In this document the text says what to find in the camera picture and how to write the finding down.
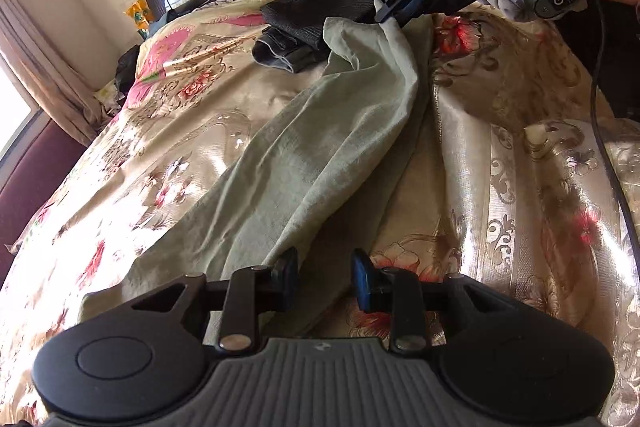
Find maroon upholstered seat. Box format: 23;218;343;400
0;116;89;289

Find window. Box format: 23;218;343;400
0;56;39;158

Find yellow packet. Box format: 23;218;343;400
124;0;152;40

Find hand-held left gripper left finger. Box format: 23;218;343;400
131;247;300;353

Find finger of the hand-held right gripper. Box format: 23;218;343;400
372;0;402;26
398;0;451;30

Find floral gold bedspread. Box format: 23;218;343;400
0;0;640;427

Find beige curtain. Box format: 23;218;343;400
0;0;107;148

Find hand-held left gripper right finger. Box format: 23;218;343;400
351;249;507;356

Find dark cloth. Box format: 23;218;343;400
113;44;144;96

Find black cable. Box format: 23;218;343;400
520;0;640;234

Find light green pants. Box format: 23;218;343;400
79;14;434;344

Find folded dark pants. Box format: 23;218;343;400
251;0;402;76

